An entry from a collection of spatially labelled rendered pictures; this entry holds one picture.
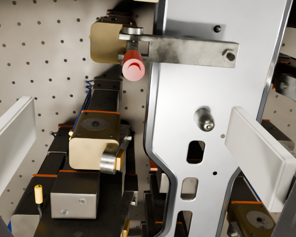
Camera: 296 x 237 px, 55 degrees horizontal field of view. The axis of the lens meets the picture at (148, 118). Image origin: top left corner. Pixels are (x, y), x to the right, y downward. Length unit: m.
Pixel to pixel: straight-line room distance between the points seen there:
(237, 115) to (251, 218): 0.56
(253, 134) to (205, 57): 0.27
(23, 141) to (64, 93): 0.66
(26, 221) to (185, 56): 0.39
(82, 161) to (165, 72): 0.21
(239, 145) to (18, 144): 0.13
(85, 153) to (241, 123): 0.33
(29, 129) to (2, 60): 0.68
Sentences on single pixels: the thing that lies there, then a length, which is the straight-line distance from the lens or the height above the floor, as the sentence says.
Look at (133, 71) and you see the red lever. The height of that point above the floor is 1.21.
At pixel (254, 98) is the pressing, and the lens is 0.56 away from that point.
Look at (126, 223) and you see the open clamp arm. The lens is 0.56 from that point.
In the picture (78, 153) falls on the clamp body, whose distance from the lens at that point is 0.48.
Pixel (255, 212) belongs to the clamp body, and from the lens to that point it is 0.76.
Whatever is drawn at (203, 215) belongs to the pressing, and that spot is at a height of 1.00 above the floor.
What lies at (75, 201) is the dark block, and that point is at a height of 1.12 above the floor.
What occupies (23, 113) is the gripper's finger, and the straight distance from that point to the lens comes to 0.18.
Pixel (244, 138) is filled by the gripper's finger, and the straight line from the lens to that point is 0.18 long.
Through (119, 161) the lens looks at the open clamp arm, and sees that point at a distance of 0.45.
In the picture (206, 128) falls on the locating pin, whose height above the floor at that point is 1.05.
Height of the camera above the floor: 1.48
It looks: 67 degrees down
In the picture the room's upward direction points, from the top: 170 degrees clockwise
